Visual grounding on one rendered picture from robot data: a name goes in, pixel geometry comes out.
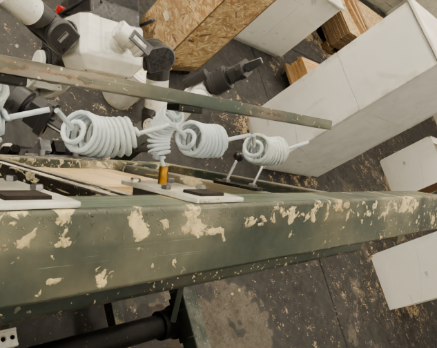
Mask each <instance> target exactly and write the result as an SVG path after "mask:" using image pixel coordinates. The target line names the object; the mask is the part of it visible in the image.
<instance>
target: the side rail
mask: <svg viewBox="0 0 437 348"><path fill-rule="evenodd" d="M169 172H170V173H177V174H180V175H187V176H191V177H197V178H201V179H205V180H211V181H213V180H222V179H223V178H226V177H227V175H228V174H226V173H218V172H215V171H208V170H203V169H198V168H191V167H187V166H180V165H169ZM229 179H230V181H231V182H236V183H240V184H246V185H248V184H249V183H253V180H254V179H253V178H249V177H242V176H237V175H231V176H230V178H229ZM256 184H257V186H258V187H261V188H265V189H266V192H270V193H315V192H326V191H319V190H315V189H311V188H303V187H299V186H292V185H288V184H281V183H276V182H269V181H264V180H257V182H256ZM384 240H389V241H392V242H402V241H405V235H401V236H397V237H393V238H386V239H384Z"/></svg>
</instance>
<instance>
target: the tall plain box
mask: <svg viewBox="0 0 437 348"><path fill-rule="evenodd" d="M408 2H409V3H408ZM408 2H406V3H404V4H403V5H402V6H400V7H399V8H398V9H396V10H395V11H393V12H392V13H391V14H389V15H388V16H386V17H385V18H384V19H383V20H381V21H379V22H378V23H377V24H376V25H374V26H373V27H371V28H370V29H368V30H367V31H366V32H364V33H363V34H361V35H360V36H359V37H357V38H356V39H354V40H353V41H352V42H351V43H349V44H347V45H346V46H345V47H344V48H342V49H341V50H339V51H338V52H337V53H335V54H333V55H332V56H330V57H329V58H328V59H326V60H325V61H324V62H322V63H321V64H320V65H318V66H316V67H315V68H314V69H313V70H311V71H310V72H308V73H307V74H306V75H304V76H303V77H301V78H300V79H299V80H297V81H296V82H294V83H293V84H291V85H290V86H289V87H288V88H286V89H285V90H283V91H282V92H281V93H279V94H278V95H276V96H275V97H274V98H273V99H271V100H269V101H268V102H267V103H265V104H264V105H263V106H262V107H266V108H272V109H276V110H283V111H286V112H290V113H297V114H301V115H307V116H311V117H317V118H321V119H328V120H331V121H332V127H331V130H327V129H321V128H314V127H309V126H301V125H297V124H289V123H285V122H277V121H273V120H268V119H260V118H256V117H249V121H247V124H248V127H249V132H250V134H251V135H252V134H254V133H260V134H263V135H265V136H266V137H274V136H276V137H278V136H279V137H282V138H284V140H285V141H286V142H287V145H288V146H292V145H294V144H299V143H301V142H305V141H309V144H306V145H304V146H299V147H297V148H293V149H290V150H289V156H288V158H287V159H286V161H285V163H283V164H282V165H280V164H279V165H277V166H275V165H274V166H264V168H263V169H268V170H272V171H280V172H285V173H292V174H296V175H304V176H309V177H311V176H315V177H318V176H320V175H322V174H324V173H326V172H328V171H330V170H331V169H333V168H335V167H337V166H339V165H341V164H343V163H345V162H347V161H349V160H351V159H352V158H354V157H356V156H358V155H360V154H362V153H363V152H365V151H368V150H369V149H371V148H373V147H374V146H377V145H379V144H381V143H383V142H385V141H386V140H388V139H390V138H392V137H394V136H396V135H397V134H399V133H401V132H403V131H405V130H407V129H409V128H411V127H413V126H415V125H416V124H419V123H421V122H423V121H425V120H426V119H428V118H430V117H432V116H434V115H436V114H437V19H436V18H435V17H434V16H433V15H431V14H430V13H429V12H428V11H426V10H425V9H424V8H423V7H422V6H421V5H420V4H419V3H417V2H416V1H415V0H408Z"/></svg>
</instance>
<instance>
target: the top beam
mask: <svg viewBox="0 0 437 348"><path fill-rule="evenodd" d="M227 194H230V195H236V196H239V197H243V198H244V201H243V202H224V203H204V204H196V203H193V202H187V201H185V200H180V199H177V198H174V197H169V196H166V195H91V196H66V197H69V198H72V199H74V200H77V201H80V202H81V206H80V207H79V208H69V209H30V210H11V211H0V310H3V309H10V308H14V307H21V306H25V305H32V304H36V303H40V302H47V301H51V300H58V299H62V298H69V297H73V296H80V295H84V294H89V293H95V292H100V291H107V290H111V289H118V288H122V287H129V286H133V285H137V284H144V283H148V282H155V281H159V280H166V279H170V278H177V277H181V276H188V275H193V274H196V273H204V272H207V271H214V270H218V269H225V268H229V267H236V266H241V265H245V264H252V263H256V262H263V261H267V260H274V259H278V258H285V257H289V256H293V255H300V254H304V253H311V252H315V251H322V250H327V249H333V248H338V247H344V246H349V245H352V244H360V243H363V242H370V241H375V240H381V239H386V238H393V237H397V236H401V235H408V234H412V233H419V232H423V231H430V230H434V229H437V194H432V193H423V192H419V191H361V192H315V193H227Z"/></svg>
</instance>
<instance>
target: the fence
mask: <svg viewBox="0 0 437 348"><path fill-rule="evenodd" d="M125 173H130V174H134V175H139V176H143V177H149V178H152V179H156V180H158V175H159V170H156V169H152V168H146V167H142V166H135V165H126V169H125ZM168 178H173V179H175V182H176V183H180V184H185V185H189V186H194V187H196V185H197V184H202V185H205V186H206V188H205V189H208V190H212V191H217V192H221V193H270V192H266V191H251V190H247V189H243V188H237V187H233V186H227V185H223V184H216V183H213V181H211V180H205V179H201V178H197V177H191V176H187V175H180V174H177V173H170V172H168Z"/></svg>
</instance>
